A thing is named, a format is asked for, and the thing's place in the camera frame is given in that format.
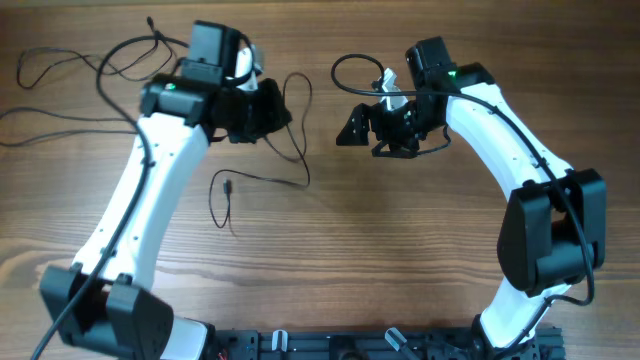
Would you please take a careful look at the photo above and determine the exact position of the right camera cable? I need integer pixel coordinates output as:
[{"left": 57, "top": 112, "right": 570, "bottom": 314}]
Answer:
[{"left": 330, "top": 52, "right": 597, "bottom": 360}]

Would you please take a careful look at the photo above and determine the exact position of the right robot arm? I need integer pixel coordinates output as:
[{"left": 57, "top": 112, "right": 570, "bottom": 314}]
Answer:
[{"left": 329, "top": 37, "right": 607, "bottom": 359}]

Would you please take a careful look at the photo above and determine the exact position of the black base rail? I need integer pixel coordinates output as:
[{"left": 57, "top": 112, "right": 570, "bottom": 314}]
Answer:
[{"left": 209, "top": 327, "right": 566, "bottom": 360}]

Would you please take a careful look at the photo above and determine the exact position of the camera cable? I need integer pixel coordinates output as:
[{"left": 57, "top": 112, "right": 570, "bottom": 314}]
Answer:
[
  {"left": 330, "top": 52, "right": 597, "bottom": 360},
  {"left": 29, "top": 32, "right": 261, "bottom": 360}
]

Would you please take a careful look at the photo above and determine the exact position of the black USB cable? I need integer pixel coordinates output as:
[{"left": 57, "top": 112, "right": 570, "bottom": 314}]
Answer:
[
  {"left": 208, "top": 71, "right": 314, "bottom": 230},
  {"left": 0, "top": 106, "right": 139, "bottom": 149},
  {"left": 15, "top": 16, "right": 181, "bottom": 91}
]

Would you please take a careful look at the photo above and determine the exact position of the left camera cable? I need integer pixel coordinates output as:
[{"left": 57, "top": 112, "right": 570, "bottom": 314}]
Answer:
[{"left": 29, "top": 32, "right": 261, "bottom": 360}]

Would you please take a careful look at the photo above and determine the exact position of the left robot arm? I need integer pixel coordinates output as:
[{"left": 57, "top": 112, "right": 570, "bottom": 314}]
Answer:
[{"left": 40, "top": 21, "right": 291, "bottom": 359}]

